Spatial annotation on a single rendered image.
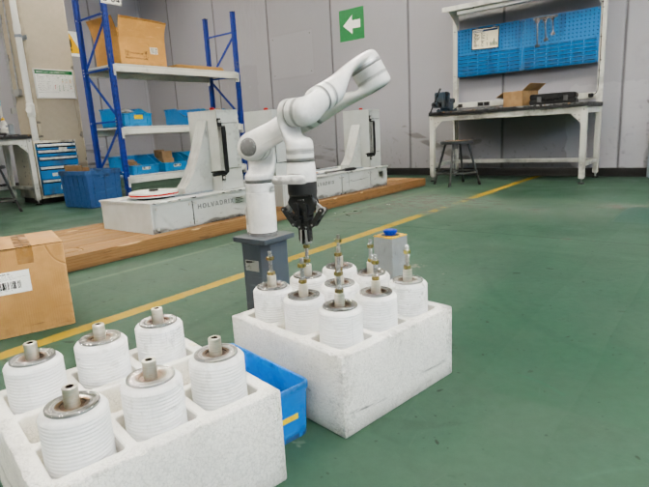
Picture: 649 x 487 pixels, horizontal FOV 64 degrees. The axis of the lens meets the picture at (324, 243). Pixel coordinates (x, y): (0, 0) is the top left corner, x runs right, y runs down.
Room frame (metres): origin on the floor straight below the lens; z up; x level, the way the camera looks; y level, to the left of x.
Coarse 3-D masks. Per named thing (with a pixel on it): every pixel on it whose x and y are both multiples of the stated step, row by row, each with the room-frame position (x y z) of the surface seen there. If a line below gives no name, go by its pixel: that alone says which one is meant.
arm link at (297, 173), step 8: (312, 160) 1.30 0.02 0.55; (288, 168) 1.29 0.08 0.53; (296, 168) 1.28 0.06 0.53; (304, 168) 1.28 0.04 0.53; (312, 168) 1.29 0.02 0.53; (280, 176) 1.26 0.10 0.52; (288, 176) 1.25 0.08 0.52; (296, 176) 1.24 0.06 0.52; (304, 176) 1.27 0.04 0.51; (312, 176) 1.29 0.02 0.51; (272, 184) 1.27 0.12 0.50; (280, 184) 1.25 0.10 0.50; (288, 184) 1.24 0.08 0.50; (296, 184) 1.23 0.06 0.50
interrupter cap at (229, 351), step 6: (204, 348) 0.86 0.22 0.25; (222, 348) 0.86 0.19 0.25; (228, 348) 0.86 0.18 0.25; (234, 348) 0.85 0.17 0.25; (198, 354) 0.84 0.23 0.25; (204, 354) 0.84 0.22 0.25; (222, 354) 0.84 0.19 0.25; (228, 354) 0.83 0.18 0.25; (234, 354) 0.83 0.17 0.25; (198, 360) 0.81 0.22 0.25; (204, 360) 0.81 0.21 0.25; (210, 360) 0.80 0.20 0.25; (216, 360) 0.80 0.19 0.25; (222, 360) 0.81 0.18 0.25
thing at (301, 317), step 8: (320, 296) 1.13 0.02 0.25; (288, 304) 1.11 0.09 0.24; (296, 304) 1.10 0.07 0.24; (304, 304) 1.10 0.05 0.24; (312, 304) 1.10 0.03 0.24; (320, 304) 1.11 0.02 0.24; (288, 312) 1.11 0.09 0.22; (296, 312) 1.10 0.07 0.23; (304, 312) 1.10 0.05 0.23; (312, 312) 1.10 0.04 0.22; (288, 320) 1.11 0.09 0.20; (296, 320) 1.10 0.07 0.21; (304, 320) 1.10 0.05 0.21; (312, 320) 1.10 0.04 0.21; (288, 328) 1.12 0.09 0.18; (296, 328) 1.10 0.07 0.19; (304, 328) 1.10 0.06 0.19; (312, 328) 1.10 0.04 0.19
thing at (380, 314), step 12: (360, 300) 1.11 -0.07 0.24; (372, 300) 1.09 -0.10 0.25; (384, 300) 1.09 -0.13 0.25; (396, 300) 1.12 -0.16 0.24; (372, 312) 1.09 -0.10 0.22; (384, 312) 1.09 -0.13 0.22; (396, 312) 1.12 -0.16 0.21; (372, 324) 1.09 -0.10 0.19; (384, 324) 1.09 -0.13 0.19; (396, 324) 1.11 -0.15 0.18
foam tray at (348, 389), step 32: (256, 320) 1.19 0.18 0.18; (416, 320) 1.13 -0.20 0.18; (448, 320) 1.20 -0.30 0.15; (256, 352) 1.16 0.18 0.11; (288, 352) 1.07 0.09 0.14; (320, 352) 0.99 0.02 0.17; (352, 352) 0.97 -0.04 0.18; (384, 352) 1.04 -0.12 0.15; (416, 352) 1.11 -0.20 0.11; (448, 352) 1.20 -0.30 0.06; (320, 384) 1.00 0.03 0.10; (352, 384) 0.97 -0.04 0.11; (384, 384) 1.03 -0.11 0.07; (416, 384) 1.11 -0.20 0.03; (320, 416) 1.00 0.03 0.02; (352, 416) 0.96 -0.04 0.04
